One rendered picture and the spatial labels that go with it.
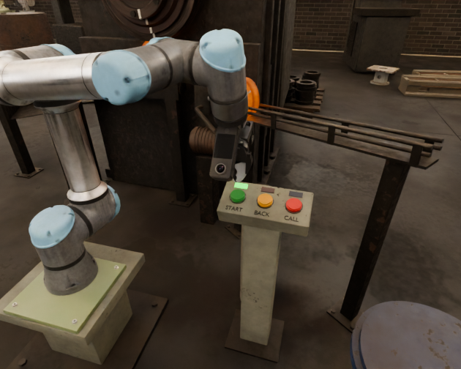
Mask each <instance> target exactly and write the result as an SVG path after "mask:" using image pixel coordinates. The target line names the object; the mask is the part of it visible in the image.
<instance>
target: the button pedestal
mask: <svg viewBox="0 0 461 369"><path fill-rule="evenodd" d="M239 183H242V184H246V185H248V186H247V189H243V188H237V187H234V186H235V182H234V181H233V180H231V181H229V182H227V183H226V186H225V189H224V191H223V194H222V197H221V199H220V203H219V206H218V207H217V215H218V218H219V220H221V221H225V222H229V223H237V224H241V225H244V226H243V252H242V278H241V310H238V309H236V312H235V315H234V317H233V321H232V324H231V326H230V331H229V333H228V337H227V340H226V342H225V349H230V350H233V351H237V352H240V353H243V354H247V355H250V356H253V357H257V358H260V359H264V360H268V361H270V362H275V363H278V359H279V353H280V345H281V340H282V331H283V327H284V321H281V320H278V319H275V318H272V311H273V304H274V292H275V286H276V279H277V267H278V261H279V254H280V242H281V236H282V232H284V233H288V234H295V235H299V236H307V235H308V231H309V227H310V216H311V211H312V200H313V195H314V194H313V193H310V192H305V191H300V190H291V189H285V188H281V187H272V186H266V185H261V184H253V183H247V182H239ZM262 187H270V188H274V189H275V191H274V193H266V192H261V188H262ZM237 189H239V190H243V191H244V193H245V198H244V200H243V201H241V202H238V203H236V202H233V201H232V200H231V197H230V195H231V192H232V191H233V190H237ZM290 191H293V192H299V193H303V197H302V198H299V197H293V196H289V192H290ZM264 193H266V194H269V195H270V196H271V197H272V198H273V203H272V205H271V206H268V207H262V206H260V205H259V204H258V196H259V195H261V194H264ZM290 198H297V199H299V200H300V201H301V203H302V207H301V210H299V211H298V212H290V211H289V210H288V209H287V208H286V202H287V200H288V199H290Z"/></svg>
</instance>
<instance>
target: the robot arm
mask: <svg viewBox="0 0 461 369"><path fill-rule="evenodd" d="M245 64H246V57H245V55H244V46H243V40H242V38H241V36H240V34H238V33H237V32H236V31H234V30H230V29H221V30H213V31H210V32H208V33H206V34H204V35H203V36H202V37H201V39H200V42H193V41H187V40H177V39H174V38H172V37H155V38H153V39H151V40H150V41H149V43H147V44H146V45H144V46H140V47H136V48H129V49H124V50H115V51H106V52H98V53H85V54H78V55H75V54H74V53H73V52H72V51H71V50H70V49H69V48H67V47H65V46H63V45H60V44H51V45H48V44H41V45H39V46H34V47H28V48H19V49H14V50H7V51H0V104H2V105H8V106H16V105H17V106H19V105H28V104H31V103H33V105H34V107H35V108H38V109H40V110H41V111H42V112H43V113H44V116H45V119H46V122H47V124H48V128H49V130H50V134H51V136H52V138H53V142H54V144H55V147H56V150H57V152H58V155H59V158H60V161H61V164H62V167H63V169H64V172H65V175H66V177H67V181H68V183H69V186H70V190H69V191H68V193H67V197H68V199H69V202H70V204H68V205H67V206H65V205H57V206H54V207H53V208H51V207H49V208H47V209H44V210H42V211H41V212H40V213H38V214H37V215H36V216H35V217H34V218H33V219H32V221H31V222H30V225H29V233H30V236H31V242H32V244H33V245H34V246H35V248H36V250H37V252H38V254H39V257H40V259H41V261H42V264H43V266H44V277H43V282H44V284H45V287H46V289H47V290H48V292H50V293H51V294H54V295H57V296H66V295H70V294H74V293H77V292H79V291H81V290H83V289H84V288H85V287H87V286H88V285H89V284H91V283H92V281H93V280H94V279H95V277H96V276H97V273H98V266H97V262H96V260H95V259H94V257H93V256H92V255H91V254H90V253H89V252H88V251H87V250H86V249H85V246H84V243H83V242H84V241H85V240H87V239H88V238H89V237H90V236H91V235H93V234H94V233H95V232H97V231H98V230H99V229H101V227H103V226H104V225H105V224H107V223H109V222H110V221H111V220H112V219H113V218H114V217H115V216H117V214H118V213H119V210H120V206H121V204H120V200H119V197H118V195H117V193H115V192H114V191H115V190H114V189H113V188H112V187H110V186H109V185H107V184H106V183H105V182H103V181H100V177H99V174H98V171H97V167H96V164H95V161H94V157H93V154H92V151H91V147H90V144H89V140H88V137H87V134H86V129H85V127H84V124H83V120H82V116H81V114H80V109H79V107H78V106H79V104H80V102H81V100H107V101H108V102H110V103H111V104H114V105H125V104H127V103H135V102H137V101H139V100H141V99H143V98H144V97H146V96H148V95H150V94H153V93H155V92H158V91H161V90H163V89H166V88H168V87H170V86H173V85H175V84H178V83H189V84H194V85H198V86H206V87H207V89H208V93H209V96H208V100H209V101H210V103H211V111H212V114H213V115H214V121H215V122H216V124H218V125H219V126H218V127H217V134H216V138H215V142H214V149H213V155H212V160H211V167H210V172H209V175H210V177H211V178H213V179H214V180H218V181H225V182H229V181H231V180H233V181H234V182H238V183H239V182H240V181H242V180H243V179H244V177H245V176H246V175H247V173H248V171H249V170H250V168H251V165H252V160H253V158H252V155H251V153H252V152H248V150H249V147H248V143H249V139H251V144H252V142H253V140H254V124H253V121H247V117H248V115H247V112H248V109H249V108H248V96H247V80H246V69H245ZM248 123H250V126H247V125H246V124H248ZM234 168H235V169H236V170H237V172H236V174H235V173H234Z"/></svg>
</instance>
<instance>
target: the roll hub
mask: <svg viewBox="0 0 461 369"><path fill-rule="evenodd" d="M110 1H111V2H112V4H113V5H114V7H115V8H116V9H117V10H118V11H119V12H121V13H122V14H124V15H126V16H127V17H129V18H134V19H139V15H138V10H139V9H140V15H141V18H140V19H144V18H151V17H153V16H155V15H156V14H158V13H159V12H160V11H161V10H162V8H163V7H164V6H165V4H166V2H167V0H160V2H159V4H154V2H153V0H110ZM131 11H135V13H136V16H135V17H132V16H131V15H130V12H131Z"/></svg>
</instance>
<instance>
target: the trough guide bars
mask: <svg viewBox="0 0 461 369"><path fill-rule="evenodd" d="M259 106H261V107H265V108H271V109H275V110H279V111H284V113H280V112H276V111H270V110H266V109H262V108H254V107H250V106H248V108H249V110H253V111H258V112H262V113H268V114H271V116H267V115H263V114H260V113H254V112H250V111H248V112H247V114H249V115H253V116H258V117H262V118H265V119H270V120H271V129H274V130H275V127H276V121H277V122H283V123H286V124H292V125H295V126H298V127H304V128H307V129H311V130H316V131H320V132H323V133H328V138H327V144H331V145H333V144H334V137H335V136H336V135H338V136H341V137H344V138H349V139H353V140H357V141H362V142H365V143H369V144H374V145H378V146H383V147H386V148H390V149H396V150H399V151H402V152H407V153H411V157H410V161H409V164H408V165H409V166H412V167H415V168H418V165H419V162H420V159H421V156H423V157H428V158H430V157H431V156H432V151H433V149H434V150H438V151H440V150H441V149H442V146H438V145H435V142H437V143H441V144H442V143H443V142H444V138H436V137H432V136H428V135H422V134H417V133H410V132H406V131H402V130H395V129H391V128H387V127H380V126H375V125H371V124H365V123H361V122H353V121H349V120H345V119H338V118H334V117H330V116H323V115H319V114H315V113H307V112H303V111H297V110H292V109H288V108H281V107H277V106H273V105H266V104H262V103H259ZM290 113H297V114H301V115H305V116H311V117H315V118H319V119H325V120H329V121H333V122H340V123H342V125H339V124H333V123H329V122H322V121H319V120H315V119H308V118H304V117H301V116H294V115H290ZM276 116H281V117H284V119H280V118H276ZM289 119H295V120H298V121H302V122H308V123H311V124H317V125H321V126H324V127H328V128H329V129H328V130H327V129H324V128H320V127H315V126H311V125H308V124H302V123H298V122H292V121H289ZM349 124H350V125H354V126H358V127H365V128H369V129H373V130H380V131H384V132H387V133H394V134H398V135H404V136H408V137H412V138H419V139H423V140H425V142H420V141H413V140H409V139H406V138H399V137H395V136H392V135H385V134H381V133H375V132H371V131H367V130H361V129H357V128H353V127H349ZM335 129H338V130H341V132H337V131H335ZM348 132H351V133H357V134H361V135H367V136H370V137H374V138H380V139H383V140H387V141H393V142H397V143H401V144H407V145H410V146H413V148H412V149H411V148H407V147H404V146H398V145H394V144H390V143H385V142H381V141H376V140H372V139H369V138H362V137H359V136H355V135H350V134H348Z"/></svg>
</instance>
